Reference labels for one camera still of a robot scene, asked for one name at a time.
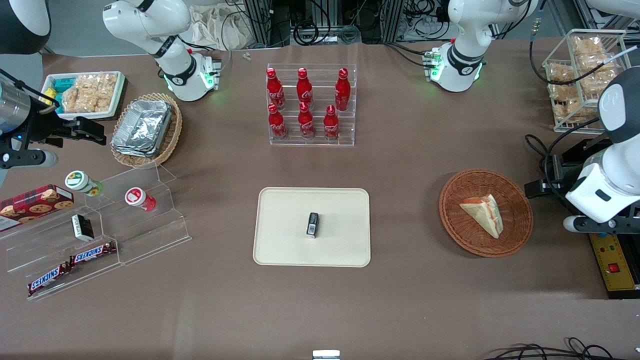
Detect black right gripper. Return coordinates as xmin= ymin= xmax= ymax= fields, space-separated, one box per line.
xmin=19 ymin=104 xmax=108 ymax=151

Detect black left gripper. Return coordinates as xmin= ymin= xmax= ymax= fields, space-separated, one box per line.
xmin=524 ymin=159 xmax=587 ymax=199

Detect triangle sandwich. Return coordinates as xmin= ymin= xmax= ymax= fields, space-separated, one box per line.
xmin=459 ymin=193 xmax=504 ymax=239

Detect white plastic snack tray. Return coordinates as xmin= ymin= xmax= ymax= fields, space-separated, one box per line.
xmin=40 ymin=70 xmax=127 ymax=121

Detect oval tan wicker basket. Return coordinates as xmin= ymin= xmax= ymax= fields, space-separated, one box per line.
xmin=109 ymin=92 xmax=184 ymax=169

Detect round brown wicker basket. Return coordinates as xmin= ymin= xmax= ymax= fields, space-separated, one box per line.
xmin=438 ymin=168 xmax=534 ymax=259

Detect beige rectangular tray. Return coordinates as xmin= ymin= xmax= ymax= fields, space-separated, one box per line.
xmin=252 ymin=187 xmax=372 ymax=268

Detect bagged rice cracker pack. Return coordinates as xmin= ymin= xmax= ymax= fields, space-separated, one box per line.
xmin=61 ymin=73 xmax=119 ymax=114

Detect stacked aluminium foil trays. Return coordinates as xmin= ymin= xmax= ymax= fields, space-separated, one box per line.
xmin=110 ymin=99 xmax=174 ymax=159

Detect green lidded cup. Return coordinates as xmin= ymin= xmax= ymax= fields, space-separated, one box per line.
xmin=64 ymin=170 xmax=104 ymax=197

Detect red lidded cup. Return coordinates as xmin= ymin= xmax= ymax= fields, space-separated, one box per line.
xmin=124 ymin=187 xmax=157 ymax=212

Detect bagged fried snack pack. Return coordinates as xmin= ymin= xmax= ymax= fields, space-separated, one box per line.
xmin=549 ymin=84 xmax=585 ymax=127
xmin=547 ymin=62 xmax=577 ymax=84
xmin=577 ymin=52 xmax=624 ymax=97
xmin=572 ymin=35 xmax=609 ymax=57

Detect red plaid cookie box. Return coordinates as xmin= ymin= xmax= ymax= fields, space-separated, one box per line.
xmin=0 ymin=184 xmax=75 ymax=232

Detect black and white small box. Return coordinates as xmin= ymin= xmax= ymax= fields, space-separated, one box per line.
xmin=71 ymin=213 xmax=95 ymax=242

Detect yellow control box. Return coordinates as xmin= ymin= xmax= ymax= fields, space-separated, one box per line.
xmin=588 ymin=232 xmax=639 ymax=294

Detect clear acrylic step display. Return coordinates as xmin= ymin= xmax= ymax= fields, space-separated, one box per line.
xmin=0 ymin=163 xmax=193 ymax=302

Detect snickers chocolate bar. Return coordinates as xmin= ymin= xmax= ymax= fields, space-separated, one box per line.
xmin=68 ymin=241 xmax=117 ymax=266
xmin=27 ymin=262 xmax=72 ymax=297

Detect cream cloth bag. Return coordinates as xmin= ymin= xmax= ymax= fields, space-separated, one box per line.
xmin=188 ymin=4 xmax=254 ymax=52

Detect red cola bottle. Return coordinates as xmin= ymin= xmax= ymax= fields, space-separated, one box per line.
xmin=334 ymin=67 xmax=352 ymax=112
xmin=267 ymin=102 xmax=289 ymax=141
xmin=297 ymin=101 xmax=316 ymax=140
xmin=323 ymin=104 xmax=341 ymax=141
xmin=296 ymin=67 xmax=315 ymax=110
xmin=266 ymin=67 xmax=286 ymax=111

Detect clear acrylic bottle rack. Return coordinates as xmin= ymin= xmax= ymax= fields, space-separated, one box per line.
xmin=266 ymin=63 xmax=357 ymax=147

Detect black looped cable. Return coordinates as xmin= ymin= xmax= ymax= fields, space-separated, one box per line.
xmin=524 ymin=118 xmax=607 ymax=187

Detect white wire basket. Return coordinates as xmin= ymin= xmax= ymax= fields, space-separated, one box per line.
xmin=542 ymin=28 xmax=634 ymax=135

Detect grey right wrist camera bar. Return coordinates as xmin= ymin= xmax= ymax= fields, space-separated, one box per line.
xmin=0 ymin=149 xmax=59 ymax=170

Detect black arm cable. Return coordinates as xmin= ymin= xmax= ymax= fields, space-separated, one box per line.
xmin=529 ymin=0 xmax=604 ymax=86

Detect black floor cables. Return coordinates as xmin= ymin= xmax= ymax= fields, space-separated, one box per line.
xmin=484 ymin=337 xmax=629 ymax=360

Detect aluminium frame rack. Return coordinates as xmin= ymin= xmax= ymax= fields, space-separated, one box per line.
xmin=243 ymin=0 xmax=453 ymax=47

